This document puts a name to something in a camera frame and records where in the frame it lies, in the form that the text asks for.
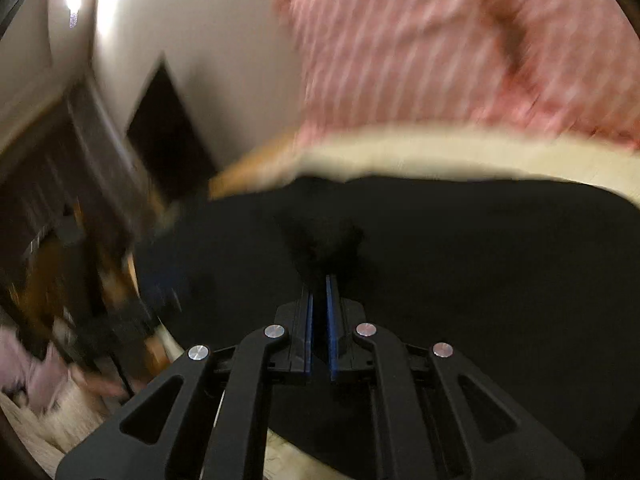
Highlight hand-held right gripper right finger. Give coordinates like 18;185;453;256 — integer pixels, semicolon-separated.
325;274;586;480

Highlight cream bed sheet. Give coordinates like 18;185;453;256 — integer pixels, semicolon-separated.
295;127;640;208

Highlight pink striped blanket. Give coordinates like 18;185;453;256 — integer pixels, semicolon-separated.
274;0;640;147

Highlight pink cloth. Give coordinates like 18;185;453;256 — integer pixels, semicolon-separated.
0;327;76;411

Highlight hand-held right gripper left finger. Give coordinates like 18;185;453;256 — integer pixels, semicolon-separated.
55;284;315;480

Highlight black pants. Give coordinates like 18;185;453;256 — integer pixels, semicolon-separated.
134;174;640;476

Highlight wooden bed frame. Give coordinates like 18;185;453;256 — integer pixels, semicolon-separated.
207;132;301;200

